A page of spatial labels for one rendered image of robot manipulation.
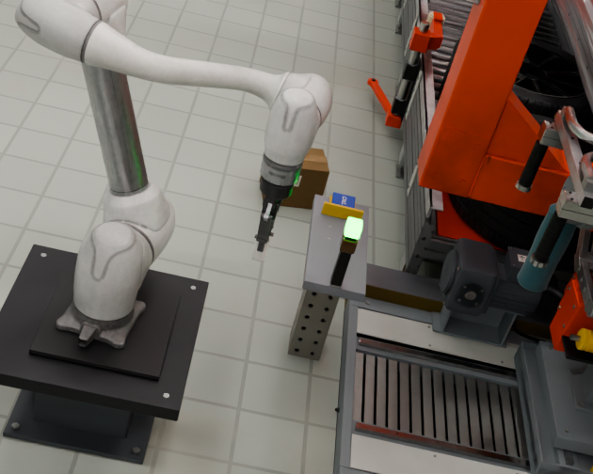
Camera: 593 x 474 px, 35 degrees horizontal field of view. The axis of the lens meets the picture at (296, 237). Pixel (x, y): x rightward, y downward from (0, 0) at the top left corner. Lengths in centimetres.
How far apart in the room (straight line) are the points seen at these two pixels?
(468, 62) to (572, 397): 101
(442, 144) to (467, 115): 12
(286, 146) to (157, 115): 201
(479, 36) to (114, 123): 104
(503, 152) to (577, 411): 78
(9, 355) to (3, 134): 150
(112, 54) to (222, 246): 136
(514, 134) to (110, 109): 120
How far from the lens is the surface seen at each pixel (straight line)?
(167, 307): 256
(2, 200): 339
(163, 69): 210
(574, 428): 280
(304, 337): 292
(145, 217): 244
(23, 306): 253
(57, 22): 212
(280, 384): 287
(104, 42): 210
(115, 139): 238
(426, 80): 393
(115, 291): 234
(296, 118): 200
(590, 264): 272
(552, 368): 295
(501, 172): 293
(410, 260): 322
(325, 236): 271
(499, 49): 274
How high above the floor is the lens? 200
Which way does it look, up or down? 35 degrees down
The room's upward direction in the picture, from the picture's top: 16 degrees clockwise
